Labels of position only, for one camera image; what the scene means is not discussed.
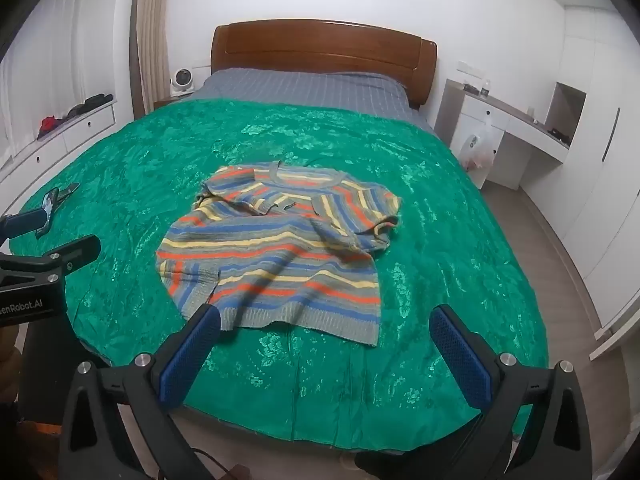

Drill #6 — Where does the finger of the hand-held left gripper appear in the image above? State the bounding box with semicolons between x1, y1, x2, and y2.
30;234;102;282
0;208;54;244

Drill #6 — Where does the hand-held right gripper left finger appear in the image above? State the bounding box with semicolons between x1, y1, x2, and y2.
59;302;223;480

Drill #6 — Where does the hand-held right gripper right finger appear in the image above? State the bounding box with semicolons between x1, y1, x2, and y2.
429;304;593;480

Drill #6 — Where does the striped knit sweater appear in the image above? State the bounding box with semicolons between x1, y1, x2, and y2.
155;160;403;348

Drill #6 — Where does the dark clothes pile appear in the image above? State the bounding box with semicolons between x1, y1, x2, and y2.
65;92;115;118

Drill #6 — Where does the small dark object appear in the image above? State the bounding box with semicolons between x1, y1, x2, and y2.
36;183;81;239

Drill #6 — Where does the white window drawer cabinet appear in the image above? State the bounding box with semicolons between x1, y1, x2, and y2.
0;97;118;186

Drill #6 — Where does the green floral blanket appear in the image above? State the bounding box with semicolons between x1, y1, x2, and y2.
0;97;551;456

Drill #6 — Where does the white sheer curtain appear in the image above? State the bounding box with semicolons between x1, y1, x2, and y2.
0;0;118;161

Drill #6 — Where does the brown bedside table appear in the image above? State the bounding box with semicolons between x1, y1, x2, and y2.
152;95;191;111

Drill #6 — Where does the small white fan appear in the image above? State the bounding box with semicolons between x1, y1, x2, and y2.
169;67;195;97

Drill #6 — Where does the white plastic bag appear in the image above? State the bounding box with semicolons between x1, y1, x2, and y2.
460;112;498;171

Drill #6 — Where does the beige curtain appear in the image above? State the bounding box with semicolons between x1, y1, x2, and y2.
130;0;173;121

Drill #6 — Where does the white wardrobe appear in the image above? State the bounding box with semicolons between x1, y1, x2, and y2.
545;5;640;361

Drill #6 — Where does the white desk with drawers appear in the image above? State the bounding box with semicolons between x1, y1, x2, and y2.
434;78;571;191

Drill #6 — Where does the grey checked pillow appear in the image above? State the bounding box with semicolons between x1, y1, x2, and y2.
185;67;438;133

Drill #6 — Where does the brown wooden headboard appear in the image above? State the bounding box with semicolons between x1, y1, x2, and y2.
210;20;438;111

